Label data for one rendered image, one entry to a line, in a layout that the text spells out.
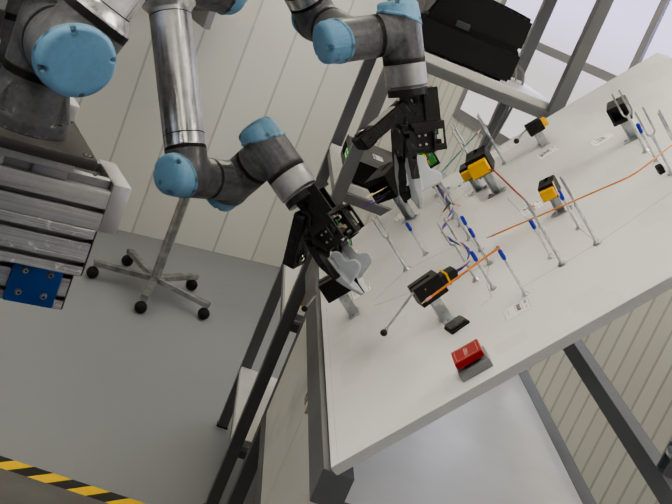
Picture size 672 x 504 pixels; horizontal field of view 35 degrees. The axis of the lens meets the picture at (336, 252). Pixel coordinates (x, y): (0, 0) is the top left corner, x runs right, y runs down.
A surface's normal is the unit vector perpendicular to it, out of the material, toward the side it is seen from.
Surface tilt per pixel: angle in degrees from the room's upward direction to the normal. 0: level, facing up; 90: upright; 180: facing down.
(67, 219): 90
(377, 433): 53
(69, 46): 97
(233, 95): 90
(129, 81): 90
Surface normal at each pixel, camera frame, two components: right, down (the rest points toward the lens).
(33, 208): 0.38, 0.40
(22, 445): 0.37, -0.89
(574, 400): -0.85, -0.21
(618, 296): -0.52, -0.81
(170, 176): -0.58, 0.00
